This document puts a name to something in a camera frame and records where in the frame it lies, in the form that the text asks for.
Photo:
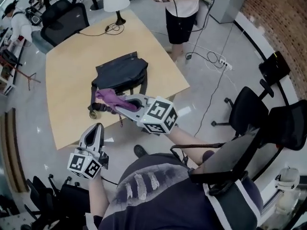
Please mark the purple cloth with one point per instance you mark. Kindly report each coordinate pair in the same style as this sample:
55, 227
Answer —
112, 99

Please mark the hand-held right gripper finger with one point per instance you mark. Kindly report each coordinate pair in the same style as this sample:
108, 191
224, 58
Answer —
138, 96
130, 114

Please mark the black backpack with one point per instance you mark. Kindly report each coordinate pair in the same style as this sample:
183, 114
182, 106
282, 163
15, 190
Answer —
121, 72

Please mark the person's left forearm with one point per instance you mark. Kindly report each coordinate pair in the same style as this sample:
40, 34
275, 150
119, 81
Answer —
97, 195

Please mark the white plastic device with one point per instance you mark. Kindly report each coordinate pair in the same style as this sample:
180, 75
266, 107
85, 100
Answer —
286, 180

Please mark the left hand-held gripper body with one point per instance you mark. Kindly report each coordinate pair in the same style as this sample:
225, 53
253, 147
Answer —
81, 163

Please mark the white power strip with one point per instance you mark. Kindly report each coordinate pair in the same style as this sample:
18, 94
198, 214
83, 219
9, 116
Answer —
225, 64

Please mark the black wheeled equipment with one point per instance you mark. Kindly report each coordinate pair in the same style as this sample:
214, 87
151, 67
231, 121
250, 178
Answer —
36, 11

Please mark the white storage shelf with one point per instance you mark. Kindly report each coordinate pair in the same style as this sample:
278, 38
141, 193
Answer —
8, 63

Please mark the red stick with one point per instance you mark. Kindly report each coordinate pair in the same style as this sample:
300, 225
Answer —
24, 74

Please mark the wooden bench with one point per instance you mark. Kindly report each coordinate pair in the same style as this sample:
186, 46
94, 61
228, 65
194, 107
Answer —
13, 150

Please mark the grey cabinet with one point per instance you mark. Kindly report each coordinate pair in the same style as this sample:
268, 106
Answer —
230, 1

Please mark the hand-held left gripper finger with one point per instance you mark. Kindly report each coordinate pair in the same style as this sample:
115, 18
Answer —
84, 138
100, 138

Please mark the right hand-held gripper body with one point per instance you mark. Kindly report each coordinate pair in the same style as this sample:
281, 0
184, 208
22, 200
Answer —
159, 115

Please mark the black armrest office chair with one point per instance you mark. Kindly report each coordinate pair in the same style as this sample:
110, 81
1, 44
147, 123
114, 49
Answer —
254, 109

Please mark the person's dark printed shirt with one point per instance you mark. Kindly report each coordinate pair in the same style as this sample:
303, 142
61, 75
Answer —
168, 200

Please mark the person's black shoe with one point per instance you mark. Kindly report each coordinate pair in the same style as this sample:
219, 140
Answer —
139, 150

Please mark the black chest harness plate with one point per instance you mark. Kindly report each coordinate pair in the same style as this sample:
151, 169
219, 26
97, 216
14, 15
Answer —
227, 157

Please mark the black box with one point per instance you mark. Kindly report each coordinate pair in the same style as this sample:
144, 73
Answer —
274, 67

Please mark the person's right forearm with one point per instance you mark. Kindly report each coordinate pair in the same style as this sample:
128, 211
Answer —
185, 141

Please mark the black mesh office chair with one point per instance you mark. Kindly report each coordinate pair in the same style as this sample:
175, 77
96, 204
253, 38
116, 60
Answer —
64, 20

